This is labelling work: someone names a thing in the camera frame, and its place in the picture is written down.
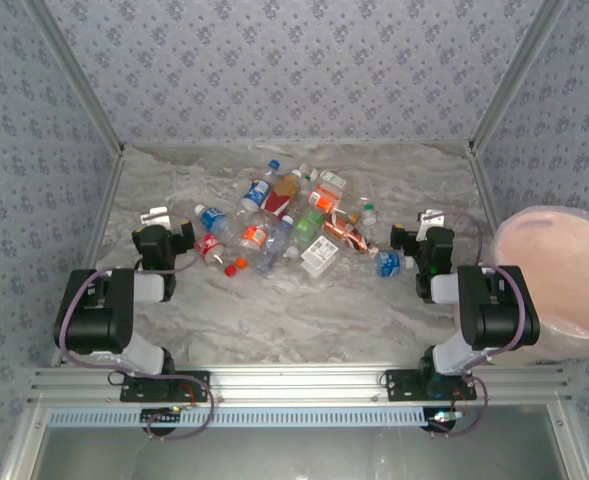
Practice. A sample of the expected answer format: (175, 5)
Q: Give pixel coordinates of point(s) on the clear bottle green-ringed white cap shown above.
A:
(370, 215)

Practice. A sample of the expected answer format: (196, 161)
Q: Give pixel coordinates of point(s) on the small bottle blue label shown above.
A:
(388, 263)

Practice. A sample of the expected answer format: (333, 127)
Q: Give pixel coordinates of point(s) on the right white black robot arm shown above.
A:
(499, 315)

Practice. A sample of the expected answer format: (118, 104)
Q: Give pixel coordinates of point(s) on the clear bottle pale blue label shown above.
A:
(274, 242)

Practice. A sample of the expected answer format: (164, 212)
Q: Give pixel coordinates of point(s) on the clear bottle amber cap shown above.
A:
(355, 218)

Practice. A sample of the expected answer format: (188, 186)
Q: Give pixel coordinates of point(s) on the white printed drink carton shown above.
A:
(319, 255)

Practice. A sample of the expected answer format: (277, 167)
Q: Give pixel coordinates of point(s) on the white-cap bottle blue white label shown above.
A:
(211, 220)

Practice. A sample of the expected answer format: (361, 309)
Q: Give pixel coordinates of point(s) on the white-cap bottle orange label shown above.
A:
(320, 200)

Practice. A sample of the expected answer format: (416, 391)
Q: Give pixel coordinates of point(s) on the green plastic bottle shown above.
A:
(306, 227)

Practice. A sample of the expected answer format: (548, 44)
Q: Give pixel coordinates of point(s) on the small white cap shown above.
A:
(290, 251)

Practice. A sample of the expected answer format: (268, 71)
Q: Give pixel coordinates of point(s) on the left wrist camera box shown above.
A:
(154, 216)

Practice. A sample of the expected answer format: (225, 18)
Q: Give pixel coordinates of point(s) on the tea bottle amber red label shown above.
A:
(280, 197)

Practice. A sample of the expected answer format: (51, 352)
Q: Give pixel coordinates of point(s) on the aluminium table side rail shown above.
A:
(481, 185)
(101, 220)

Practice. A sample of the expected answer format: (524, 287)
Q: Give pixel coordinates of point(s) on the orange-cap bottle orange label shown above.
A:
(254, 234)

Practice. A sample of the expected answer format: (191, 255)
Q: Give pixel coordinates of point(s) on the white green drink carton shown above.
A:
(333, 179)

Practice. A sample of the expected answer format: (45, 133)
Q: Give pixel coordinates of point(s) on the bottle with copper foil label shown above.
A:
(346, 235)

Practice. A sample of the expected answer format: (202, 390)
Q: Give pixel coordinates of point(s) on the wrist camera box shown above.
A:
(154, 216)
(431, 217)

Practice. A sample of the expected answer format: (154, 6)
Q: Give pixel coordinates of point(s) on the pink bin with plastic liner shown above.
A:
(564, 270)

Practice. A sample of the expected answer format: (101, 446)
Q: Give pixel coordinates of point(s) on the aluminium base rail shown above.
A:
(299, 382)

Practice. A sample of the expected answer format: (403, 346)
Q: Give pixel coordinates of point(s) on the black controller board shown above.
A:
(441, 420)
(160, 417)

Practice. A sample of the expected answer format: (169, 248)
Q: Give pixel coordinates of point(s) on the red-cap bottle red label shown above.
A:
(208, 245)

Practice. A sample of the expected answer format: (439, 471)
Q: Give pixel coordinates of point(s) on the aluminium frame post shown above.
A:
(74, 75)
(519, 75)

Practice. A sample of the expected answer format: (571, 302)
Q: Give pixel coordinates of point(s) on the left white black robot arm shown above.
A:
(94, 320)

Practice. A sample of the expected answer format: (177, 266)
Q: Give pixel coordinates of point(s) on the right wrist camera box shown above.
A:
(431, 217)

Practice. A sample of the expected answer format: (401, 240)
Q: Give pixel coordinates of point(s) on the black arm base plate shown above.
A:
(399, 385)
(134, 392)

